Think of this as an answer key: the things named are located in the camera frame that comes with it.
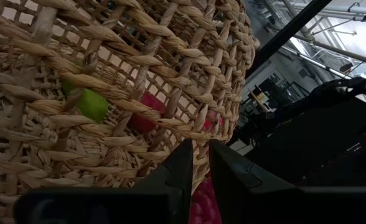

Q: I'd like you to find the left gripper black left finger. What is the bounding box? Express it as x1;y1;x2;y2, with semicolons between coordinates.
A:
14;138;194;224

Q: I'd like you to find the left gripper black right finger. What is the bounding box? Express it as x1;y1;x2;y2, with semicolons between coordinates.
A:
209;138;366;224

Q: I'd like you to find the small red fruit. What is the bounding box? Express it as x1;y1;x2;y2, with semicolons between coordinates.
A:
128;91;168;134

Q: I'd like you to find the green chili pepper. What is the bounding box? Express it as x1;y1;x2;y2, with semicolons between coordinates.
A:
61;79;110;123

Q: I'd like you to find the woven wicker basket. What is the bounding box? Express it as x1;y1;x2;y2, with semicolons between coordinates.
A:
0;0;261;224

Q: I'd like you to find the purple grape bunch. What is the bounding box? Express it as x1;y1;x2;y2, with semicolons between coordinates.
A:
189;174;223;224

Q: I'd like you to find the dark storage rack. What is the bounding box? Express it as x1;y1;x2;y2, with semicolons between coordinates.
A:
242;73;311;125

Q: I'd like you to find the grey ceiling pipe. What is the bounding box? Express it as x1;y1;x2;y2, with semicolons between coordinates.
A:
281;45;366;91
290;32;366;68
273;1;366;24

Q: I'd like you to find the black metal beam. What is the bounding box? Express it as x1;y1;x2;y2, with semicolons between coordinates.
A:
245;0;332;78

